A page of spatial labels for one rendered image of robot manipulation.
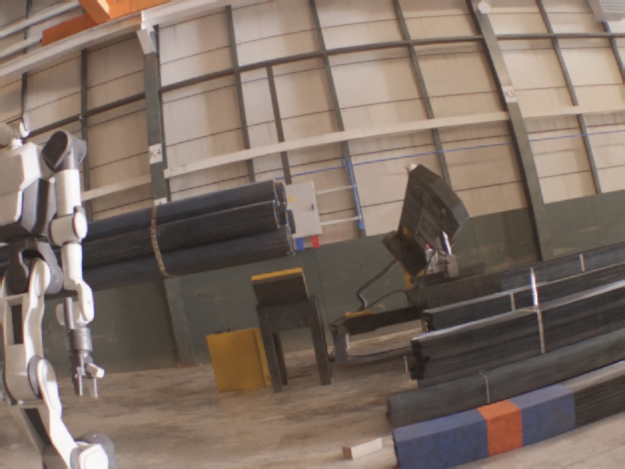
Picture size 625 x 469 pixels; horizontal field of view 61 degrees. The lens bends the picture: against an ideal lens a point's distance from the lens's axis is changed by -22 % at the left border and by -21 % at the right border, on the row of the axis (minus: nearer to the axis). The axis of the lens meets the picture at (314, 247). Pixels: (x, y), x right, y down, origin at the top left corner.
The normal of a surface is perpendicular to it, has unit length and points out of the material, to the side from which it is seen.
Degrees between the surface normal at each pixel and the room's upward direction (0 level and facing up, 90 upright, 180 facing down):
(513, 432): 90
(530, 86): 90
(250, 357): 90
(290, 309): 90
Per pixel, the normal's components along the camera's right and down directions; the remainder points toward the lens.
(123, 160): -0.04, -0.07
